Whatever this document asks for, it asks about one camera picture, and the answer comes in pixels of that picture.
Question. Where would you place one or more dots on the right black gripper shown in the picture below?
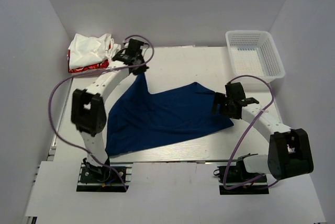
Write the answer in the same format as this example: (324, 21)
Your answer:
(220, 98)

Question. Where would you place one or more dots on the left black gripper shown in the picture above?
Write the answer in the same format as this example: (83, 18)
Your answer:
(140, 71)

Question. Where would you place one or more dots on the white and red t shirt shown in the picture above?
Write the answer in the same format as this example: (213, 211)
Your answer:
(91, 53)

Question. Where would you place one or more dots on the blue t shirt with print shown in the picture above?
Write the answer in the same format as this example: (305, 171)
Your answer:
(140, 120)

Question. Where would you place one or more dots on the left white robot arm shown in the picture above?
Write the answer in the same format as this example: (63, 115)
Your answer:
(88, 105)

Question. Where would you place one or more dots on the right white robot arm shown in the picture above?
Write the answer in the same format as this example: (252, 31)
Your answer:
(289, 153)

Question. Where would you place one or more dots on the white perforated plastic basket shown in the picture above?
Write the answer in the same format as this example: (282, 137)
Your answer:
(253, 52)

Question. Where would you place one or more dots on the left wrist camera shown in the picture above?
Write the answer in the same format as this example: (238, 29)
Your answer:
(126, 42)

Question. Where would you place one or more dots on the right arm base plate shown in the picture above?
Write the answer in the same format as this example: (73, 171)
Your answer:
(258, 187)

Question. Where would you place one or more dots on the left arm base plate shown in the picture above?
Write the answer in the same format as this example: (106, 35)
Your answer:
(109, 183)

